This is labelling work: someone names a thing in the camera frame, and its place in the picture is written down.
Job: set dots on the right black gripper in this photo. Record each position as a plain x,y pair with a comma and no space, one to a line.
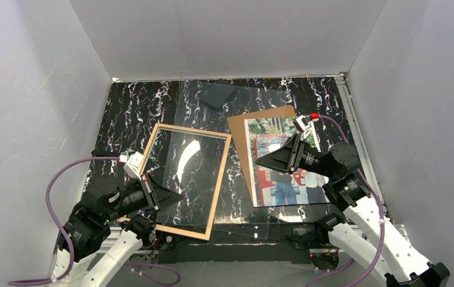
298,153

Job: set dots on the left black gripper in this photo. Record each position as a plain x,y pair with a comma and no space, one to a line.
149,195

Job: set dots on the colour photo print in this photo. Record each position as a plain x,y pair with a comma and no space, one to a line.
271,188

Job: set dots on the clear acrylic sheet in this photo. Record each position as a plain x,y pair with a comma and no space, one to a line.
234,204

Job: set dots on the light wooden picture frame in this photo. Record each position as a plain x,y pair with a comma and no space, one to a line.
187,161

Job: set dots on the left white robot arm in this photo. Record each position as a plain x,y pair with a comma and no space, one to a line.
105,201

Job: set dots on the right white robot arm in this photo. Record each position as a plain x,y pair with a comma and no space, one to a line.
361,229

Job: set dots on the brown cardboard backing board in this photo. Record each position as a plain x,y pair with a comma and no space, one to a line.
241,141

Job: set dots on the black foam block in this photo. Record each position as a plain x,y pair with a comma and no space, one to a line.
215,94

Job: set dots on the black mounting base plate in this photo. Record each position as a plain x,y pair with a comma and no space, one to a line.
274,241

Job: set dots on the aluminium rail right side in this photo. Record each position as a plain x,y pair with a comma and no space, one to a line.
367,167

